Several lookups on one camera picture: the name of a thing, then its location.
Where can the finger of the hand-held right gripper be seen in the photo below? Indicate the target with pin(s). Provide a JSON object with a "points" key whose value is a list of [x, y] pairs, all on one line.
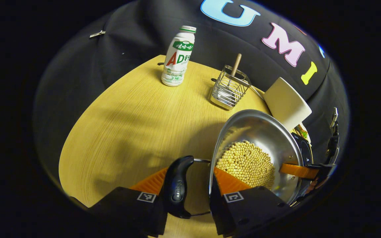
{"points": [[298, 170]]}

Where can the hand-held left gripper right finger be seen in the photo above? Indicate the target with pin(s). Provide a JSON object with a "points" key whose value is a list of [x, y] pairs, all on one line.
{"points": [[217, 215]]}

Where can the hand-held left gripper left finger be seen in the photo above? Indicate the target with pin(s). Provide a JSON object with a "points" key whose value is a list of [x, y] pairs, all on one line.
{"points": [[124, 208]]}

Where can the black induction cooktop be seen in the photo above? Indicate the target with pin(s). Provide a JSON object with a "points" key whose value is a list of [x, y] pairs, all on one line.
{"points": [[307, 150]]}

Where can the pile of soybeans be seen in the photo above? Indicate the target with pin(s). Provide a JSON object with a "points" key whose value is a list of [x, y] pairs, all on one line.
{"points": [[246, 162]]}

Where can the white toaster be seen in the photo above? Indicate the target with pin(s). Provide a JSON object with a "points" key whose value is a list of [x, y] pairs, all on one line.
{"points": [[286, 102]]}

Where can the wooden stick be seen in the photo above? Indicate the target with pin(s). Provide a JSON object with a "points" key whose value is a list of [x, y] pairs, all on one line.
{"points": [[236, 64]]}

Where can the white milk drink bottle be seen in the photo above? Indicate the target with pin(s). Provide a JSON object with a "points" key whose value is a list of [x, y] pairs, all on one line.
{"points": [[177, 56]]}

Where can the silver clip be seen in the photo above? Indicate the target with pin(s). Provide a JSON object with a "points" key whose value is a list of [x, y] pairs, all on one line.
{"points": [[97, 33]]}

